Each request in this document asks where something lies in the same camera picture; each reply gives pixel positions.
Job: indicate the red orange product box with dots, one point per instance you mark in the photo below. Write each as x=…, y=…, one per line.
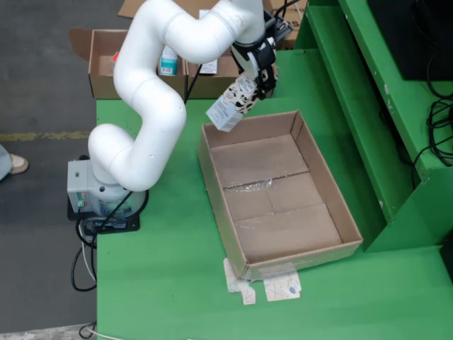
x=115, y=56

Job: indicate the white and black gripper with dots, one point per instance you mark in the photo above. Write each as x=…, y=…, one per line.
x=263, y=56

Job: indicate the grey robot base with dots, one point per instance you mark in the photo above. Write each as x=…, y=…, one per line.
x=79, y=184

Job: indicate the blue jeans leg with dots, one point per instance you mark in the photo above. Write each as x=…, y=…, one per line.
x=3, y=163

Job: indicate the black box-shaped object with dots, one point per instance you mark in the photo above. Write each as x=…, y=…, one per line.
x=447, y=262

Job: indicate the green metal shelf rack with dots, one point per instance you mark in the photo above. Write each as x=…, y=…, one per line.
x=400, y=212

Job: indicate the tall white product box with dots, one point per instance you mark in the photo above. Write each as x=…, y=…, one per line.
x=209, y=69

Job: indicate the open brown cardboard box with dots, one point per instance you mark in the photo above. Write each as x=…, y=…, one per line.
x=212, y=88

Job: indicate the white bottle with teal label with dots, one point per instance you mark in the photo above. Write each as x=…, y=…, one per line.
x=168, y=67

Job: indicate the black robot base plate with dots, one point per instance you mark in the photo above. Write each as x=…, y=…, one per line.
x=120, y=226

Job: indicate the black monitor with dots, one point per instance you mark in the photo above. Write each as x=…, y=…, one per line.
x=407, y=35

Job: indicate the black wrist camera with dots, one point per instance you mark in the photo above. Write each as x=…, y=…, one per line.
x=281, y=30

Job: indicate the large shallow cardboard tray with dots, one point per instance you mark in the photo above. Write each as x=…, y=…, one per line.
x=283, y=230

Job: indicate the flattened printed carton piece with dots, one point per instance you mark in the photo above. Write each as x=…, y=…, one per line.
x=231, y=280
x=283, y=288

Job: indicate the printed cardboard shipping box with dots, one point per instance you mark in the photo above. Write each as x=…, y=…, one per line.
x=297, y=26

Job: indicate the beige shoe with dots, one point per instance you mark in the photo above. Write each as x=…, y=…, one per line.
x=19, y=164

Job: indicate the cardboard box with side flap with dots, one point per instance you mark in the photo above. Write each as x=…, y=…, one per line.
x=102, y=86

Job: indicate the cow print hand cream box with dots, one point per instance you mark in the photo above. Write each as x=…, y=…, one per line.
x=226, y=110

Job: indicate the flat cardboard sheet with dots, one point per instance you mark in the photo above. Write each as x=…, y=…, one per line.
x=127, y=8

